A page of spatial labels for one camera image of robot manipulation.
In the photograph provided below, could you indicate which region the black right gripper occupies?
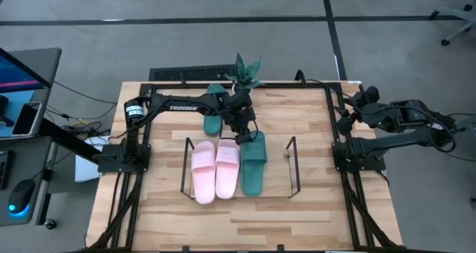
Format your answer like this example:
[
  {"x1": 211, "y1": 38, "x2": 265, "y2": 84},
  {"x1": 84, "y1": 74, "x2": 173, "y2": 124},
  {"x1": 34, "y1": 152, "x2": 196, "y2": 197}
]
[{"x1": 335, "y1": 101, "x2": 397, "y2": 136}]

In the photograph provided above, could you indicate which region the green slide sandal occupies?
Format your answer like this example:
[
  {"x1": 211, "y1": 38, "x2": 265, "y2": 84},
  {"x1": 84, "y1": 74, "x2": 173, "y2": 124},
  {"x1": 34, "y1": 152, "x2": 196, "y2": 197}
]
[
  {"x1": 239, "y1": 130, "x2": 268, "y2": 197},
  {"x1": 203, "y1": 83, "x2": 228, "y2": 137}
]

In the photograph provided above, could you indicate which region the pink slide sandal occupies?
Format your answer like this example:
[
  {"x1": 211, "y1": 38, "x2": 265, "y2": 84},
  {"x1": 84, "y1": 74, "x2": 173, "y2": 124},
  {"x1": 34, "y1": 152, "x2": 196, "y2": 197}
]
[
  {"x1": 215, "y1": 138, "x2": 241, "y2": 200},
  {"x1": 190, "y1": 141, "x2": 217, "y2": 205}
]

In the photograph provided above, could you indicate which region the white plant pot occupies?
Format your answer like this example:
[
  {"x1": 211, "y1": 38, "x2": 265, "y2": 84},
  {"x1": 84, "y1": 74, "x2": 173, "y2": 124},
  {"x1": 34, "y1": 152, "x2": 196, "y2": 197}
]
[{"x1": 232, "y1": 83, "x2": 254, "y2": 96}]

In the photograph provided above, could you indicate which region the green snake plant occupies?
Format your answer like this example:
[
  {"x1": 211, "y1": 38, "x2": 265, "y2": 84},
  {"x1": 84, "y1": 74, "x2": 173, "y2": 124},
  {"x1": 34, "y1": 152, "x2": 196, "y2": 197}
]
[{"x1": 224, "y1": 52, "x2": 265, "y2": 90}]

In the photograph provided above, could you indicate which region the black floor vent grate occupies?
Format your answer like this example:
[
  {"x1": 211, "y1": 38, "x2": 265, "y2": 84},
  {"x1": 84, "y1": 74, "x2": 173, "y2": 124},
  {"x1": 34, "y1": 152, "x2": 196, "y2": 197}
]
[{"x1": 148, "y1": 63, "x2": 237, "y2": 83}]

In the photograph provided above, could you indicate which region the grey desk foot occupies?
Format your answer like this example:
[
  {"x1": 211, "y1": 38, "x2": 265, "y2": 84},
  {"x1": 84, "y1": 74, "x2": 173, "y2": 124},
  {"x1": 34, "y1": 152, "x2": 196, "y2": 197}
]
[{"x1": 456, "y1": 115, "x2": 476, "y2": 137}]

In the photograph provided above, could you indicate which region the white office chair blue seat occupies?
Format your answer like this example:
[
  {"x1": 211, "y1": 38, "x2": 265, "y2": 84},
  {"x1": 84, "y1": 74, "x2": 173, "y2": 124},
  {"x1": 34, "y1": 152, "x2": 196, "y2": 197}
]
[{"x1": 428, "y1": 0, "x2": 476, "y2": 47}]

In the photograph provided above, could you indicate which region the white paper sheet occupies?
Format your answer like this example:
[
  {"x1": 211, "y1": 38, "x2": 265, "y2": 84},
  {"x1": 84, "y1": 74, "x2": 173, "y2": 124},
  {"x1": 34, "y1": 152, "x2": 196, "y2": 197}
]
[{"x1": 74, "y1": 135, "x2": 106, "y2": 184}]

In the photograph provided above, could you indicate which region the black desk support bar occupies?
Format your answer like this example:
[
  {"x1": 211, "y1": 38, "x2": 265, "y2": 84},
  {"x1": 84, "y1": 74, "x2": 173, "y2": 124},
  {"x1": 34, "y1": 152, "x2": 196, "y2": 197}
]
[{"x1": 36, "y1": 118, "x2": 102, "y2": 163}]

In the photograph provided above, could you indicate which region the grey desk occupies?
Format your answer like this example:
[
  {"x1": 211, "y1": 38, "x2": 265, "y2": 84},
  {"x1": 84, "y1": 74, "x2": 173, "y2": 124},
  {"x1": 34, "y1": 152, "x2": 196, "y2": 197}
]
[{"x1": 0, "y1": 47, "x2": 63, "y2": 228}]

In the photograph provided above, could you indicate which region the black phone in white holder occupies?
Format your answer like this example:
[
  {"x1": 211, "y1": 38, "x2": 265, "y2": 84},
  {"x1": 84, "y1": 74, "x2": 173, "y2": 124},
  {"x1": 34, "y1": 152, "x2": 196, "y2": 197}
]
[{"x1": 11, "y1": 101, "x2": 43, "y2": 137}]

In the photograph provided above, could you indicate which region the desk monitor with blue screen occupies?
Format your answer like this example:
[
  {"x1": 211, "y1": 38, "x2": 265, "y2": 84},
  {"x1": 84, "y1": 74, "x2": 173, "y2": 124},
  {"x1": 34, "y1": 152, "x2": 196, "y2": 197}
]
[{"x1": 0, "y1": 47, "x2": 52, "y2": 95}]

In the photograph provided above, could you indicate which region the black computer mouse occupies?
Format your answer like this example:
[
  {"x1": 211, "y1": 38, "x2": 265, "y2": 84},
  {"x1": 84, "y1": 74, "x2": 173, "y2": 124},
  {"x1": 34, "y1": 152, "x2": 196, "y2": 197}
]
[{"x1": 7, "y1": 178, "x2": 36, "y2": 214}]

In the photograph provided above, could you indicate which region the black keyboard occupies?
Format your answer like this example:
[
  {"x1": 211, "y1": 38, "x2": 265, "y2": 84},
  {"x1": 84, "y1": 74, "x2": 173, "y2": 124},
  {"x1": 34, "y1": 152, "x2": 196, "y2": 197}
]
[{"x1": 0, "y1": 150, "x2": 12, "y2": 191}]

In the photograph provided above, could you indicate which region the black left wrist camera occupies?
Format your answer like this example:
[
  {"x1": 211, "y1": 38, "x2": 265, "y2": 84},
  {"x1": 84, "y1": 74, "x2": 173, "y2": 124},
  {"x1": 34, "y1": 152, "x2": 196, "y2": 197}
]
[{"x1": 235, "y1": 131, "x2": 254, "y2": 146}]

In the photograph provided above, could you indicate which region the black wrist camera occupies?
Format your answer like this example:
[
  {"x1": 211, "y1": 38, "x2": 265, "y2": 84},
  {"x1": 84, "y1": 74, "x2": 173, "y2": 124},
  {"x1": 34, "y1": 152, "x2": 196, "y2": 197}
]
[
  {"x1": 235, "y1": 131, "x2": 254, "y2": 146},
  {"x1": 357, "y1": 85, "x2": 381, "y2": 106}
]

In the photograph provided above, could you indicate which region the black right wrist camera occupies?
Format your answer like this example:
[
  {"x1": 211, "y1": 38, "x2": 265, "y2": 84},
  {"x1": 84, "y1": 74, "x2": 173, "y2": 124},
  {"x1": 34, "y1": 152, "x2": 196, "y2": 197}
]
[{"x1": 357, "y1": 85, "x2": 381, "y2": 106}]

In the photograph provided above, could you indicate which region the black metal rig frame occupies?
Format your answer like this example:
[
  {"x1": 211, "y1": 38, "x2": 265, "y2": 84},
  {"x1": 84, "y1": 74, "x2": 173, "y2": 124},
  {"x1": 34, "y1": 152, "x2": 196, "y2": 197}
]
[{"x1": 87, "y1": 80, "x2": 405, "y2": 253}]

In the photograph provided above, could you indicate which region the black wire shoe rack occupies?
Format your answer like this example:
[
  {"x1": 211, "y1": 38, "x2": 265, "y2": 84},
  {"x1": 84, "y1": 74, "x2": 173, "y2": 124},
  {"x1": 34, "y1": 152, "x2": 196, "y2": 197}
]
[{"x1": 180, "y1": 135, "x2": 302, "y2": 201}]

